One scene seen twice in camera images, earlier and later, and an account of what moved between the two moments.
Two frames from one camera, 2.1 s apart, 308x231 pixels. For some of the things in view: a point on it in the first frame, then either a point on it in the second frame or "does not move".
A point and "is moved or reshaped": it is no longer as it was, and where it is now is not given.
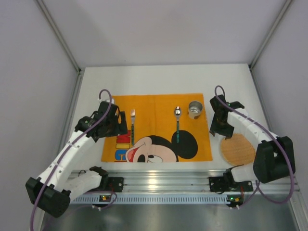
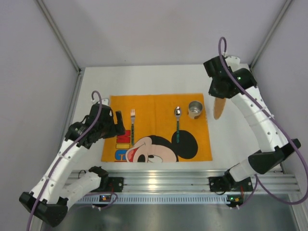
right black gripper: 221,127 → 219,91
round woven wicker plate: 237,150 is moved or reshaped
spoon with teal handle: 177,111 does not move
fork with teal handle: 133,115 does not move
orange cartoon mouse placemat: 160,128 does not move
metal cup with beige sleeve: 195,108 does not move
